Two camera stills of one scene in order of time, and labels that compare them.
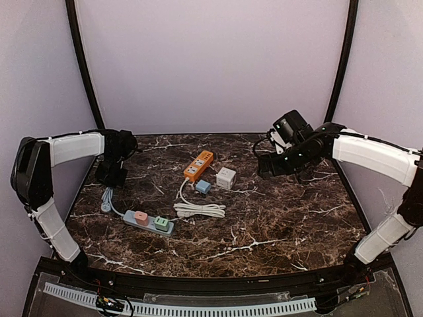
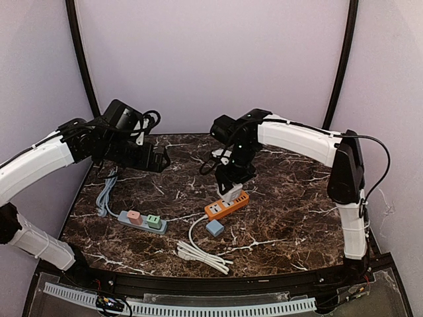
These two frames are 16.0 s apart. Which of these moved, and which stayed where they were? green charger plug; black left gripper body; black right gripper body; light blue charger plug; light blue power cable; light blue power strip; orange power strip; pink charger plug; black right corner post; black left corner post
Moved: light blue power cable; light blue charger plug; light blue power strip; orange power strip; green charger plug; black right gripper body; pink charger plug; black left gripper body
Stayed: black right corner post; black left corner post
